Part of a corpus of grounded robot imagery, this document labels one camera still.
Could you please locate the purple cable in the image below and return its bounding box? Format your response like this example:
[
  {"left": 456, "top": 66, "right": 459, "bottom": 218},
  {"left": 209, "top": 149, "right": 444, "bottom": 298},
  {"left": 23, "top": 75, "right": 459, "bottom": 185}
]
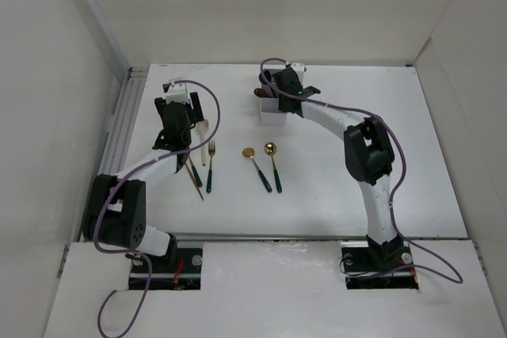
[
  {"left": 93, "top": 78, "right": 221, "bottom": 337},
  {"left": 259, "top": 57, "right": 464, "bottom": 285}
]

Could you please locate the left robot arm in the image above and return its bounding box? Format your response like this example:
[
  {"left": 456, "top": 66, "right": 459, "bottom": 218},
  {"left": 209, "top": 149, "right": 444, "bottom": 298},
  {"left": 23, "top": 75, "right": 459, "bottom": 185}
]
[{"left": 82, "top": 90, "right": 204, "bottom": 272}]

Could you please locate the aluminium frame left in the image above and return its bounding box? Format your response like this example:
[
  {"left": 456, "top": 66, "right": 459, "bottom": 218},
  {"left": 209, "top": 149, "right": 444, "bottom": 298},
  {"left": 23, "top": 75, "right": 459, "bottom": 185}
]
[{"left": 78, "top": 66, "right": 148, "bottom": 242}]

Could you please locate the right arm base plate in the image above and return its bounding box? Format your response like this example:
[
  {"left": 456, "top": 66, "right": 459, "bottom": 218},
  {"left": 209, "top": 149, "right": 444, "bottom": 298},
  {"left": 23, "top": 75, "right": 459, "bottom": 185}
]
[{"left": 340, "top": 245, "right": 419, "bottom": 291}]

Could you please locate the rose gold fork green handle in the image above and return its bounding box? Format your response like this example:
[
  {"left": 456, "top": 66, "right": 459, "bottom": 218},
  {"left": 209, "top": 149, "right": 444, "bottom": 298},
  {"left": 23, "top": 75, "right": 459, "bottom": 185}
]
[{"left": 188, "top": 156, "right": 203, "bottom": 188}]

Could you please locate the brown spoon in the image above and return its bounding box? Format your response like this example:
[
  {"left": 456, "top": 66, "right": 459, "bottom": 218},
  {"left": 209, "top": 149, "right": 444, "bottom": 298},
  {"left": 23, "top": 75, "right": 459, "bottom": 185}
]
[{"left": 253, "top": 88, "right": 271, "bottom": 98}]

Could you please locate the gold spoon green handle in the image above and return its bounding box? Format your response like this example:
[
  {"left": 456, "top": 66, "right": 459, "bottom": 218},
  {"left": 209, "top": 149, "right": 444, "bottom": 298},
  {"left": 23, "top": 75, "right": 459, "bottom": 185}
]
[
  {"left": 264, "top": 142, "right": 283, "bottom": 193},
  {"left": 242, "top": 147, "right": 273, "bottom": 193}
]

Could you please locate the brown wooden chopstick left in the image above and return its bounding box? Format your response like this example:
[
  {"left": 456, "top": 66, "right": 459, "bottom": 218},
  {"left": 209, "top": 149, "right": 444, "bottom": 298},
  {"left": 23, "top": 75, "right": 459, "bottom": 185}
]
[{"left": 185, "top": 163, "right": 204, "bottom": 202}]

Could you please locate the white three-compartment utensil holder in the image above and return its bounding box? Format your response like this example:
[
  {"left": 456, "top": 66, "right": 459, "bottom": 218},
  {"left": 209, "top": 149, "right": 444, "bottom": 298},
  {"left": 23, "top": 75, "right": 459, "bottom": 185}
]
[{"left": 260, "top": 83, "right": 288, "bottom": 126}]

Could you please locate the aluminium rail front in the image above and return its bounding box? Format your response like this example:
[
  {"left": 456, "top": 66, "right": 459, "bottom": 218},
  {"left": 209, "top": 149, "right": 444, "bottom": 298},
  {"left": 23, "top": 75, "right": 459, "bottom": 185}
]
[{"left": 173, "top": 233, "right": 367, "bottom": 242}]

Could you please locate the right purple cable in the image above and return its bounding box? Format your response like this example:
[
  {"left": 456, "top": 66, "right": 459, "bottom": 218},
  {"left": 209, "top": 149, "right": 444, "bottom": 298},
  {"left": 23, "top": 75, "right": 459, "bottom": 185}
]
[{"left": 259, "top": 57, "right": 464, "bottom": 285}]

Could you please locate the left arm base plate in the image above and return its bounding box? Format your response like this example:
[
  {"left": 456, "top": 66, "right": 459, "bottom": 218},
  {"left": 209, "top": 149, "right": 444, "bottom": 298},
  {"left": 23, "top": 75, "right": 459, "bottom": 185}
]
[{"left": 126, "top": 245, "right": 203, "bottom": 291}]

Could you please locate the beige plastic spoon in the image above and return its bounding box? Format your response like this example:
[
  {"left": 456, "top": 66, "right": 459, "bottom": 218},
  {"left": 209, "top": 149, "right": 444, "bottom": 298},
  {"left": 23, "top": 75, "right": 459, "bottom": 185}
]
[{"left": 196, "top": 119, "right": 209, "bottom": 166}]

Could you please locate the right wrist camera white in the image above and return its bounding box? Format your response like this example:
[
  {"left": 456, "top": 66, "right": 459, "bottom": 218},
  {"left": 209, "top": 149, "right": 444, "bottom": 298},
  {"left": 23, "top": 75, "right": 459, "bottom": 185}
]
[{"left": 288, "top": 63, "right": 307, "bottom": 82}]

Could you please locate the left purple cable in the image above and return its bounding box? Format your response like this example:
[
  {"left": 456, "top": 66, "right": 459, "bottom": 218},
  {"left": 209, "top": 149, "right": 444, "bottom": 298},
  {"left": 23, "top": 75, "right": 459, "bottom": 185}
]
[{"left": 93, "top": 78, "right": 221, "bottom": 337}]

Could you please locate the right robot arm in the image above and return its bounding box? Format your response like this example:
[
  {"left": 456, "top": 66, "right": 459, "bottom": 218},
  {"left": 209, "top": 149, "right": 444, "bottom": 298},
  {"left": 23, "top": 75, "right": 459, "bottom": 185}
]
[{"left": 259, "top": 66, "right": 402, "bottom": 270}]

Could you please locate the black spoon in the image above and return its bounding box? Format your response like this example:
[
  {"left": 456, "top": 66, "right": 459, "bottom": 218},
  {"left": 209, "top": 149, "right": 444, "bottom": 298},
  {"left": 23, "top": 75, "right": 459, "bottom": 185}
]
[{"left": 258, "top": 70, "right": 277, "bottom": 98}]

